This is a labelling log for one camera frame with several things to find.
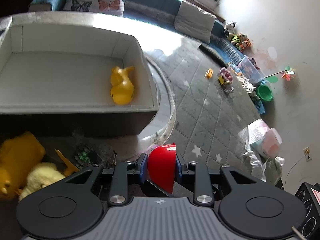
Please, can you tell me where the clear keychain with purple strap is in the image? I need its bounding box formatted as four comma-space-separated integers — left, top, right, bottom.
72, 140, 117, 170

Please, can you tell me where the yellow plush chick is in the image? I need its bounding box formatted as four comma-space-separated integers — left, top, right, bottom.
18, 163, 65, 202

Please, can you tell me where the large orange rubber duck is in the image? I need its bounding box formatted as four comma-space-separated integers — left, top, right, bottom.
1, 132, 45, 201

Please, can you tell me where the small yellow rubber duck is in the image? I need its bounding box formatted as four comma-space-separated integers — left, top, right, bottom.
110, 66, 135, 105

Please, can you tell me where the grey quilted star mat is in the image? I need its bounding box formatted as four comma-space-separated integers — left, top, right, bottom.
147, 37, 260, 173

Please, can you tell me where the pink white plastic bag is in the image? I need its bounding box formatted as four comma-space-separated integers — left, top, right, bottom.
238, 119, 282, 159

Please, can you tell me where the small orange toy on floor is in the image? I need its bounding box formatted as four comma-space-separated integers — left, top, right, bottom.
204, 68, 213, 79

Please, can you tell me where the pink toy cluster on floor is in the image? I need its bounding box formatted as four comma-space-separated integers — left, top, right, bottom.
218, 67, 234, 93

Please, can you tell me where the green plastic basin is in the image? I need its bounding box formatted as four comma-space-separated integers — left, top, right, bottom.
256, 85, 273, 102

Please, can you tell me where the clear plastic storage bin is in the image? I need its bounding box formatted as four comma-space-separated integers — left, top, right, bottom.
238, 55, 263, 86

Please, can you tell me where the black white cardboard box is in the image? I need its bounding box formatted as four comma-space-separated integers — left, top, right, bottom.
1, 17, 159, 138

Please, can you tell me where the pile of plush toys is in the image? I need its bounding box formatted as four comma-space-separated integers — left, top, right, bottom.
223, 22, 252, 52

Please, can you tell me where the grey sofa cushion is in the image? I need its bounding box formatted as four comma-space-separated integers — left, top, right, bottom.
174, 1, 216, 44

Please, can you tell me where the dark blue sofa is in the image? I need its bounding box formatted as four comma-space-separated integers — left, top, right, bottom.
29, 0, 245, 64

